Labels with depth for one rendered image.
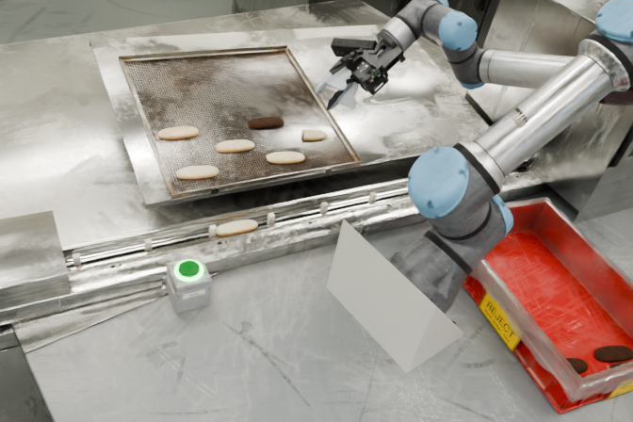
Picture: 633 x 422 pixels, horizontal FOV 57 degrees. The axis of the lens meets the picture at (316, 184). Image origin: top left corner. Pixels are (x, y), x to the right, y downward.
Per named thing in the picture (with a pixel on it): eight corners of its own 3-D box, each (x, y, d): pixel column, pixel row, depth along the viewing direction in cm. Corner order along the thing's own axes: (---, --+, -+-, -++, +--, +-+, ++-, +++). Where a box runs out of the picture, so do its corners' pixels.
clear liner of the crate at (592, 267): (558, 421, 108) (581, 392, 102) (426, 241, 142) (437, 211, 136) (679, 378, 121) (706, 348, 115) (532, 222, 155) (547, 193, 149)
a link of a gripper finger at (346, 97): (339, 121, 137) (362, 89, 135) (323, 106, 140) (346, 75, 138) (346, 123, 140) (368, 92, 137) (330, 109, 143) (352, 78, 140)
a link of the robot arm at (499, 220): (480, 280, 115) (527, 230, 115) (457, 251, 106) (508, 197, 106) (440, 246, 124) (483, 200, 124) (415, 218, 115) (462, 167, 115)
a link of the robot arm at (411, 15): (446, -11, 130) (422, -21, 136) (410, 24, 130) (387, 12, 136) (457, 14, 135) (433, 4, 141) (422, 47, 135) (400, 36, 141)
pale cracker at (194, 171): (177, 181, 133) (178, 178, 132) (173, 169, 135) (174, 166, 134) (220, 176, 137) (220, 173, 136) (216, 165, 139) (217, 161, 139)
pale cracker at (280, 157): (267, 165, 144) (268, 161, 143) (264, 154, 146) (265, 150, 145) (305, 163, 147) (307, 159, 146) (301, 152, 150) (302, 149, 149)
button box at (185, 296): (172, 327, 115) (173, 289, 108) (161, 298, 120) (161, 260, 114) (212, 316, 119) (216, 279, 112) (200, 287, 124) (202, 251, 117)
